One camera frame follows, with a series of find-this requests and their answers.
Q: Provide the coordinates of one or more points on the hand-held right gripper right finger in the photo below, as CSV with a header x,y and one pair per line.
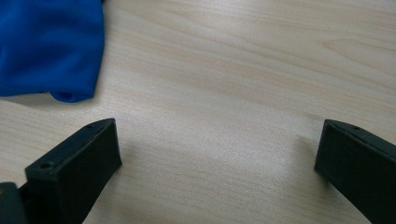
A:
x,y
358,168

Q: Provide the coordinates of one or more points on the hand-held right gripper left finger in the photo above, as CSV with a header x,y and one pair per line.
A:
x,y
71,174

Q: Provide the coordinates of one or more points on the blue cloth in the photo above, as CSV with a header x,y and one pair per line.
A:
x,y
46,46

